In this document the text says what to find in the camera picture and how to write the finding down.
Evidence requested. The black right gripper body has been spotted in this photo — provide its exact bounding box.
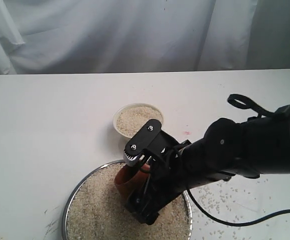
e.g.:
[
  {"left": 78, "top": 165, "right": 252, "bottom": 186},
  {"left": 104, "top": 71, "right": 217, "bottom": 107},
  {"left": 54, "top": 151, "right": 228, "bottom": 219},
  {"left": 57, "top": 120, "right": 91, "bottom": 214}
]
[{"left": 134, "top": 148, "right": 184, "bottom": 225}]

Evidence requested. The brown wooden cup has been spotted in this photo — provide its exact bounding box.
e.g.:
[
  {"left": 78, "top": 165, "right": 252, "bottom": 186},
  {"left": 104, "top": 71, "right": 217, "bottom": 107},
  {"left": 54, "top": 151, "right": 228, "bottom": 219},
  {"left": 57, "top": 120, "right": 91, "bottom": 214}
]
[{"left": 114, "top": 165, "right": 149, "bottom": 201}]

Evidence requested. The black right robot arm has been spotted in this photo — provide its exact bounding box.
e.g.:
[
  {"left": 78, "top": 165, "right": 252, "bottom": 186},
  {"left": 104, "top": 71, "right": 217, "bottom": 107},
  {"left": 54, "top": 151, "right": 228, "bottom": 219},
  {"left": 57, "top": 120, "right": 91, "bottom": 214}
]
[{"left": 124, "top": 105, "right": 290, "bottom": 225}]

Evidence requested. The rice pile in tray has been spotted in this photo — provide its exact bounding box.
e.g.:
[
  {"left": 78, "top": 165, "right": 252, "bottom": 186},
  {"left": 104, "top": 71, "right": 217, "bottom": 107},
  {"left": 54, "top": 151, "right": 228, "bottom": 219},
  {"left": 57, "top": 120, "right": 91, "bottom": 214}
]
[{"left": 66, "top": 162, "right": 191, "bottom": 240}]

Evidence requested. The rice in white bowl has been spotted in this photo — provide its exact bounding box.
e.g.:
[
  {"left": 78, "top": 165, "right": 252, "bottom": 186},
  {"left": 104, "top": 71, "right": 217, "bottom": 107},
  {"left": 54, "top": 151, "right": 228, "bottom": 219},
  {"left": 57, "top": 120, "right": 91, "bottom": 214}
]
[{"left": 116, "top": 105, "right": 163, "bottom": 138}]

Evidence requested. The small white ceramic bowl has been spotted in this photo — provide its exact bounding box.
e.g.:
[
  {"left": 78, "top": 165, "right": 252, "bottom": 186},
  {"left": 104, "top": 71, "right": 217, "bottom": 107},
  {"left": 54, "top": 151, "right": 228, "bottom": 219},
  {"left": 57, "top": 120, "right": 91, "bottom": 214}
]
[{"left": 113, "top": 102, "right": 164, "bottom": 140}]

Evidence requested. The round metal tray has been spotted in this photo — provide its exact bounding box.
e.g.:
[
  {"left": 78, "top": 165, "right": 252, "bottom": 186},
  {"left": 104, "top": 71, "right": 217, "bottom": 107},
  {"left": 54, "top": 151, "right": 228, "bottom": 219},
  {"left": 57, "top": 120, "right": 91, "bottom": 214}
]
[{"left": 61, "top": 159, "right": 193, "bottom": 240}]

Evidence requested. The white fabric backdrop curtain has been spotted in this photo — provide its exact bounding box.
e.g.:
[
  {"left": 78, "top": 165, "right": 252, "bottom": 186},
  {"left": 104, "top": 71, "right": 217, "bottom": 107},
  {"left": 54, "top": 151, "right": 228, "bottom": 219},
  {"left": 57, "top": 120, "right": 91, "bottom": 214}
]
[{"left": 0, "top": 0, "right": 290, "bottom": 75}]

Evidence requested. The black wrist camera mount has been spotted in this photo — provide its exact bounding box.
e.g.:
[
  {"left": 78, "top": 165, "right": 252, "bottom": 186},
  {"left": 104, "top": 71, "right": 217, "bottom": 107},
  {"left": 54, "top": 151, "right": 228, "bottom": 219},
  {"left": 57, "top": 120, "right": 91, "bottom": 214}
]
[{"left": 123, "top": 119, "right": 191, "bottom": 167}]

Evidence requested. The black cable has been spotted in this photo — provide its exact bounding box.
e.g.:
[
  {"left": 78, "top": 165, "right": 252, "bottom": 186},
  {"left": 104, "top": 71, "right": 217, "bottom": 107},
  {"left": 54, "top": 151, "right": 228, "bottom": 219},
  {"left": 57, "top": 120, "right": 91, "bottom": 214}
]
[{"left": 184, "top": 93, "right": 290, "bottom": 227}]

